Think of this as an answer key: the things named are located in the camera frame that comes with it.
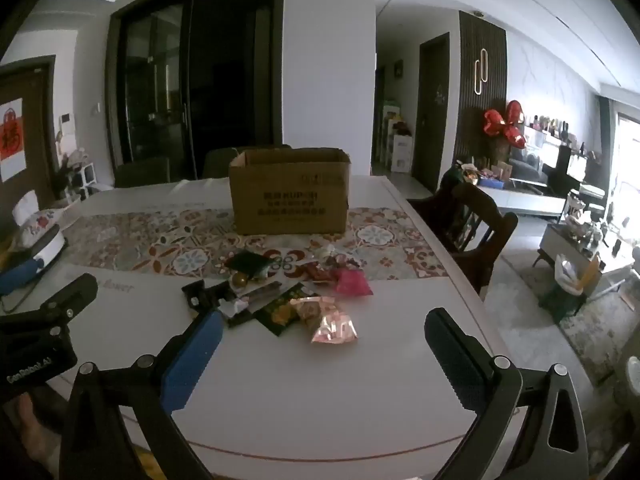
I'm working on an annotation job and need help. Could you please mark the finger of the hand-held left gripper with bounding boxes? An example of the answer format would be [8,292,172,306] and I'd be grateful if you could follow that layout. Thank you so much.
[41,274,99,321]

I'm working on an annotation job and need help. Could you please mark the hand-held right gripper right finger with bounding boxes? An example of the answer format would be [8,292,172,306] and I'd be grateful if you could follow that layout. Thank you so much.
[424,307,589,480]

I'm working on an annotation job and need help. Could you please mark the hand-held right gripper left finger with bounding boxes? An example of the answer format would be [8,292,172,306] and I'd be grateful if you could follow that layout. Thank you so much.
[60,309,224,480]

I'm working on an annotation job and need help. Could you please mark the brown cardboard box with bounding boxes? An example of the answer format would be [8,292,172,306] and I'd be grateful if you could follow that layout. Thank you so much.
[229,147,352,236]

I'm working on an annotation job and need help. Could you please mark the person's left forearm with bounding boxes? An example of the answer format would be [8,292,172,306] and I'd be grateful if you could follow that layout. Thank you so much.
[0,392,68,467]

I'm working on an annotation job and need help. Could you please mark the white appliance with floral cover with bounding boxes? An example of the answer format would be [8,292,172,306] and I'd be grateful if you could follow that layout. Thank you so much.
[10,195,68,267]

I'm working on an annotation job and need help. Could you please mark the black snack packet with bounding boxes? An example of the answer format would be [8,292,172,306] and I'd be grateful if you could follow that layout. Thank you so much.
[181,281,236,320]

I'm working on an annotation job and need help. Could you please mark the dark snack bar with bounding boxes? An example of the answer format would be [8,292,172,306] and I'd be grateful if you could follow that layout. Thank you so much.
[240,282,282,311]

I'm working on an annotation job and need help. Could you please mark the green yellow snack packet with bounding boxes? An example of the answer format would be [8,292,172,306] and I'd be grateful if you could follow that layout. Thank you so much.
[252,282,313,337]

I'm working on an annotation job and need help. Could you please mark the patterned table runner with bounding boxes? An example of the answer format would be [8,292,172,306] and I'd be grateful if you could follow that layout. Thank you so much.
[59,207,449,281]

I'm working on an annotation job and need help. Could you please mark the dark green snack packet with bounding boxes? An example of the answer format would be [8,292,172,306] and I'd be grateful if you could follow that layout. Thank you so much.
[225,251,273,277]

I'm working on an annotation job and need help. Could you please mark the pink foil snack packet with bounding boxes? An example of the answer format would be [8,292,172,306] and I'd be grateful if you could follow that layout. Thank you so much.
[311,311,359,345]

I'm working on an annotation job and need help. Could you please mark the tan foil snack packet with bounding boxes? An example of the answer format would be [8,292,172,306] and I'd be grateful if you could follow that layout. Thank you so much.
[290,296,335,322]

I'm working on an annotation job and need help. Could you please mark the dark wooden chair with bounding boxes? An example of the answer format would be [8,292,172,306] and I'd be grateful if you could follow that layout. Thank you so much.
[406,180,519,296]

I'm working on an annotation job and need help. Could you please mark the green stool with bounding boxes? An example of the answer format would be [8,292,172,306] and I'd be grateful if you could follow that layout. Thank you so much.
[539,252,601,325]

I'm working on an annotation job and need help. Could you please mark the dark upholstered chair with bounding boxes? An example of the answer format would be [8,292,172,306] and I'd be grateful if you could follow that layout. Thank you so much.
[203,147,241,179]
[114,156,172,189]

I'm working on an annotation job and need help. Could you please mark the red snack packet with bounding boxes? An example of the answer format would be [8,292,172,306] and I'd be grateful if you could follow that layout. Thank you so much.
[300,261,341,286]

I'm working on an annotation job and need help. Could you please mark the red and white door poster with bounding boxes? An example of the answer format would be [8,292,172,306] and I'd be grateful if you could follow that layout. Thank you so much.
[0,99,26,184]

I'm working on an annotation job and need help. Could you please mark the white coffee table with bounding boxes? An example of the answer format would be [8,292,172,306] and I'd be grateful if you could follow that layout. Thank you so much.
[532,222,637,301]

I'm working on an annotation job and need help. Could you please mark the green bag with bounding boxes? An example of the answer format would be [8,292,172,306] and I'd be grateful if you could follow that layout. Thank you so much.
[439,166,468,196]

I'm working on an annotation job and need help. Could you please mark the red foil balloons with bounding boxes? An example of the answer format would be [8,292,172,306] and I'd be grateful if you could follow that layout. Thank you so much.
[482,100,527,150]

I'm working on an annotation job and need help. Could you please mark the dark glass sliding doors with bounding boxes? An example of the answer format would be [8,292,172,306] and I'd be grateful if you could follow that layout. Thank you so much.
[106,0,287,181]

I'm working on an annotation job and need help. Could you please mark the blue handle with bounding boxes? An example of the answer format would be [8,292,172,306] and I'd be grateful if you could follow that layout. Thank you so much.
[0,255,41,296]

